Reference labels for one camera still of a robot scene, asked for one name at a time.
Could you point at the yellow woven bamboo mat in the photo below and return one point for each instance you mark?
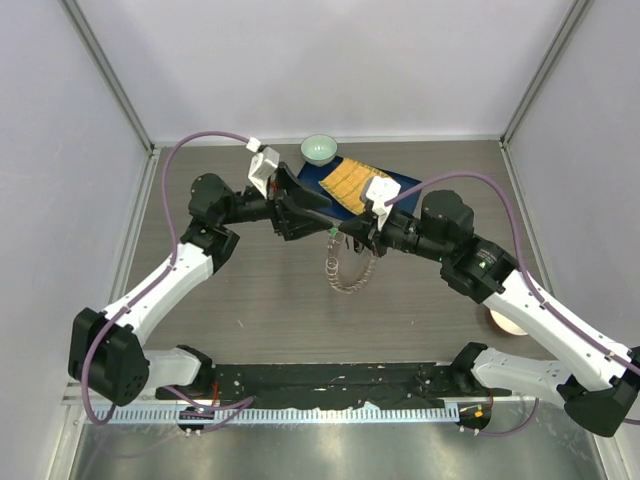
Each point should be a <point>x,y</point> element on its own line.
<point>347,181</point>

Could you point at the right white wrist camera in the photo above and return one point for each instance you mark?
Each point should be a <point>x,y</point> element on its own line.
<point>378,191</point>

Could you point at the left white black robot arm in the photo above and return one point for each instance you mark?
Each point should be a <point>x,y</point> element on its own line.
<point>107,353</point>

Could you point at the slotted white cable duct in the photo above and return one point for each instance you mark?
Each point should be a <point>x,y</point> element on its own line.
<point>184,414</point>

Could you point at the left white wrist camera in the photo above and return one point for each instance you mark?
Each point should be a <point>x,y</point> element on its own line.
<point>263,165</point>

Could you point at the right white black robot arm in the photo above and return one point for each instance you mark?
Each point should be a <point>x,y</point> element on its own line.
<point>595,388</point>

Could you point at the dark blue tray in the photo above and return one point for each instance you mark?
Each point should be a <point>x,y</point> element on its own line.
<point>311,175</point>

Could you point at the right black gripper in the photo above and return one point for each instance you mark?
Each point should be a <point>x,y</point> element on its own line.
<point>362,228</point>

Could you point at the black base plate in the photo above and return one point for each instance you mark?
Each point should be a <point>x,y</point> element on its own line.
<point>388,386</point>

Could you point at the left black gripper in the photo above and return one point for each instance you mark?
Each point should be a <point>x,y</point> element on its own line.
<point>291,217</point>

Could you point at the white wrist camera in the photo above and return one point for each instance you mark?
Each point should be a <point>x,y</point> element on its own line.
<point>263,165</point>
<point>378,191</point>

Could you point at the light green ceramic bowl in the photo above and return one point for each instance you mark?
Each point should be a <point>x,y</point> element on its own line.
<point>319,149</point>

